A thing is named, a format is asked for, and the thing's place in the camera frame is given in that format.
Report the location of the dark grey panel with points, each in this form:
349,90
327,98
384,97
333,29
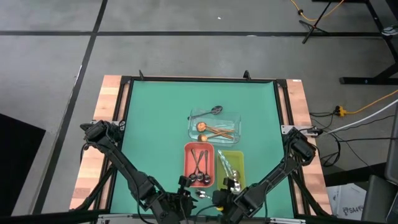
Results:
392,149

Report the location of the orange plastic bin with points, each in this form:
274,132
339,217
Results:
211,146

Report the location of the white printed cardboard box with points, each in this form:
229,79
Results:
345,199

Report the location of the black frame post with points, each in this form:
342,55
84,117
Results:
141,75
246,74

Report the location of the black tripod stand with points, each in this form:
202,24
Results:
314,26

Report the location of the clear plastic bin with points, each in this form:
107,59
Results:
230,121

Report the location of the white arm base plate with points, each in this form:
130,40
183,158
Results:
122,125
287,129

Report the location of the black floor mat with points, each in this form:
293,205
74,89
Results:
18,161

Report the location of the grey chair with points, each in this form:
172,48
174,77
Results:
377,199

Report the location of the green table mat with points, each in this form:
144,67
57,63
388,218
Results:
149,155

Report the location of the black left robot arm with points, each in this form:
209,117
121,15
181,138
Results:
124,165

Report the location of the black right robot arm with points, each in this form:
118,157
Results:
273,180

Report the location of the yellow-green plastic bin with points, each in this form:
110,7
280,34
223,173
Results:
239,158

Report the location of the black metal table frame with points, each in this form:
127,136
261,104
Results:
192,79

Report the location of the person's shoe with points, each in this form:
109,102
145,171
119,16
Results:
390,30

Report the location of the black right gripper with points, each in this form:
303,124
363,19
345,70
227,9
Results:
234,207

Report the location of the silver metal bracket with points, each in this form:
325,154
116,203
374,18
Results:
287,221
115,215

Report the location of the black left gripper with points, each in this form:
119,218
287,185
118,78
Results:
175,208

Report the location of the yellow power plug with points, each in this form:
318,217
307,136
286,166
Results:
339,110

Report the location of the black desk frame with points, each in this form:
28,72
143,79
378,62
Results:
357,81

